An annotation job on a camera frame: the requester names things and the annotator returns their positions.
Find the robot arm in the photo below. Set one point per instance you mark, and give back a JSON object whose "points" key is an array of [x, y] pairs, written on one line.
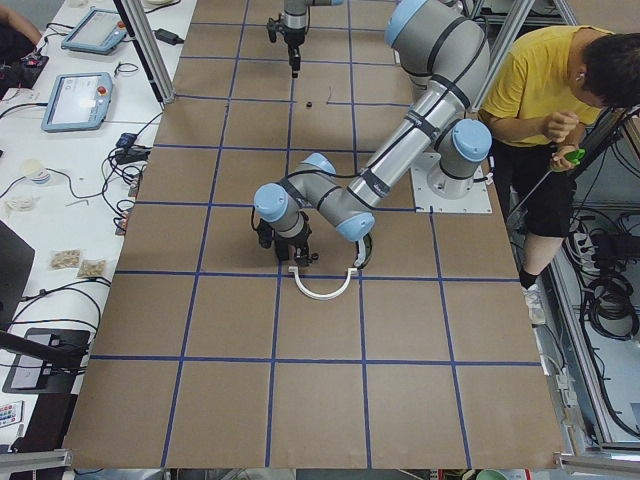
{"points": [[295, 25], [446, 56]]}

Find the bag of small parts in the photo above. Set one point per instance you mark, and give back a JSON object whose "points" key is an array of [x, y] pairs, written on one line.
{"points": [[65, 259]]}

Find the black power adapter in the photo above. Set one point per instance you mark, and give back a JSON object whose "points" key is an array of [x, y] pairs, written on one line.
{"points": [[167, 37]]}

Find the near teach pendant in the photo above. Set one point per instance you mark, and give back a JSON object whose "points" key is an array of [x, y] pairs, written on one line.
{"points": [[78, 102]]}

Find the black device on stand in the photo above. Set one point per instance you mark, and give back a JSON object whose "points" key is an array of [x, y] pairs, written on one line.
{"points": [[47, 361]]}

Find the brake shoe part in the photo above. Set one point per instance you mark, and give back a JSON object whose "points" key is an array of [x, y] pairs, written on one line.
{"points": [[364, 251]]}

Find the teach pendant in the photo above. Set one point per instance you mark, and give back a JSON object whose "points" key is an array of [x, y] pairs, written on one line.
{"points": [[99, 32], [78, 102]]}

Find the green handled tool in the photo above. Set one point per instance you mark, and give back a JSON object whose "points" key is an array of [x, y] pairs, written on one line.
{"points": [[572, 157]]}

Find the far teach pendant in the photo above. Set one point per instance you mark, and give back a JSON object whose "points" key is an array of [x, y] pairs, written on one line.
{"points": [[99, 32]]}

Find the white curved plastic part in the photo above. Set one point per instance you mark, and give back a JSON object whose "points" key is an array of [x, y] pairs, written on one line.
{"points": [[322, 288]]}

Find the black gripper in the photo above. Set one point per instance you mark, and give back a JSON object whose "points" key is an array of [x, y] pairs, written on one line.
{"points": [[291, 243], [292, 39]]}

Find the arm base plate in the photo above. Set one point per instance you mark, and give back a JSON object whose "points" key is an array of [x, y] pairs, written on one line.
{"points": [[435, 192]]}

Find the white paper cup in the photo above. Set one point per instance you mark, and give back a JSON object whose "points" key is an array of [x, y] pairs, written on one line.
{"points": [[35, 171]]}

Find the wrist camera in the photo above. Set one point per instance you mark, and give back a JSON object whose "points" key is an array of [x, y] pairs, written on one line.
{"points": [[265, 234], [272, 29]]}

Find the person in yellow shirt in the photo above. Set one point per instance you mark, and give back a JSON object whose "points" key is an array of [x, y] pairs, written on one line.
{"points": [[553, 84]]}

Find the aluminium frame post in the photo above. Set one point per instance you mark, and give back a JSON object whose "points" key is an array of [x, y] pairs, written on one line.
{"points": [[139, 31]]}

